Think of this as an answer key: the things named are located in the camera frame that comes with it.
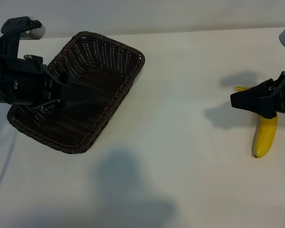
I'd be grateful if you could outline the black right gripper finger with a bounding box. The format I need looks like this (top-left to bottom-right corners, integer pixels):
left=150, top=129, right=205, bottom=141
left=229, top=91, right=278, bottom=119
left=230, top=79, right=276, bottom=96

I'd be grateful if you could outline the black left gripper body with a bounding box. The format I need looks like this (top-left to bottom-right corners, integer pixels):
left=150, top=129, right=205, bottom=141
left=1, top=56, right=62, bottom=107

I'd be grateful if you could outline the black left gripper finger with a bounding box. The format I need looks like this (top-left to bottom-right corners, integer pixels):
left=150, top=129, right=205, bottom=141
left=57, top=85, right=98, bottom=111
left=58, top=72, right=96, bottom=93

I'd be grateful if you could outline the dark brown wicker basket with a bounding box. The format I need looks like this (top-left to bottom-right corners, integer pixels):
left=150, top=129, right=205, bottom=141
left=6, top=30, right=146, bottom=154

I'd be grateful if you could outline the yellow banana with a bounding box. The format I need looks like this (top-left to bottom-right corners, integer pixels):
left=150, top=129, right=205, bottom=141
left=234, top=85, right=278, bottom=159

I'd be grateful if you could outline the black left camera bracket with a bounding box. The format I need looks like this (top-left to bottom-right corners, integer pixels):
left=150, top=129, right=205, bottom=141
left=0, top=16, right=42, bottom=63

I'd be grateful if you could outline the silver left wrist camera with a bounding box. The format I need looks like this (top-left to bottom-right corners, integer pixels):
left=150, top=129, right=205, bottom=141
left=26, top=15, right=47, bottom=40

